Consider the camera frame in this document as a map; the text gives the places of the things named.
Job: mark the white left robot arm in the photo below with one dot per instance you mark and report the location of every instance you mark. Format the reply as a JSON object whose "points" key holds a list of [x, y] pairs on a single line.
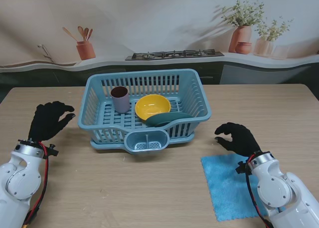
{"points": [[17, 183]]}

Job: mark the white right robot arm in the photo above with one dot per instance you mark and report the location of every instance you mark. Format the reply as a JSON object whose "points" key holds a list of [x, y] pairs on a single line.
{"points": [[284, 193]]}

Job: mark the blue cutlery holder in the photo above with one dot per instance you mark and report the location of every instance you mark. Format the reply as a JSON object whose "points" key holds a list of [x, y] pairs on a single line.
{"points": [[145, 138]]}

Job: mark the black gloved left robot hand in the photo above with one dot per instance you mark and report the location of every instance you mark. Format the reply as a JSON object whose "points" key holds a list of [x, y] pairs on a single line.
{"points": [[48, 120]]}

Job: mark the blue microfibre cloth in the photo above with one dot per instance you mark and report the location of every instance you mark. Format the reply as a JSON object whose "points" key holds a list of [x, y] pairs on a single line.
{"points": [[224, 193]]}

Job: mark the blue plastic dish rack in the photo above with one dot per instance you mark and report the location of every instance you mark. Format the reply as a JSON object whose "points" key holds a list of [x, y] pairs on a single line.
{"points": [[199, 105]]}

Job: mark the yellow bowl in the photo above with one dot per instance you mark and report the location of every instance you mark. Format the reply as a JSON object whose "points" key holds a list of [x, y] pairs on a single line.
{"points": [[152, 108]]}

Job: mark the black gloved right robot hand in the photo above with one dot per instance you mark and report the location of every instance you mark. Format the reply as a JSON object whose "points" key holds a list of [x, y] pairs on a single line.
{"points": [[239, 139]]}

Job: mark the light blue dish rack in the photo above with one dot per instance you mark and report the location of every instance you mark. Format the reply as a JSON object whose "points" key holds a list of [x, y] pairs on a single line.
{"points": [[104, 146]]}

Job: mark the teal plate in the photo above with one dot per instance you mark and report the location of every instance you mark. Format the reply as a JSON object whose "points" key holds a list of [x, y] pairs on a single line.
{"points": [[164, 119]]}

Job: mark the printed kitchen backdrop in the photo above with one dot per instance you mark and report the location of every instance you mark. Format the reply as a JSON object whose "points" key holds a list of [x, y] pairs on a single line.
{"points": [[159, 21]]}

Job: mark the lilac plastic cup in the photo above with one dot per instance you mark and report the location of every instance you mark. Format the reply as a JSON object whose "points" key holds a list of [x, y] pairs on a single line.
{"points": [[120, 102]]}

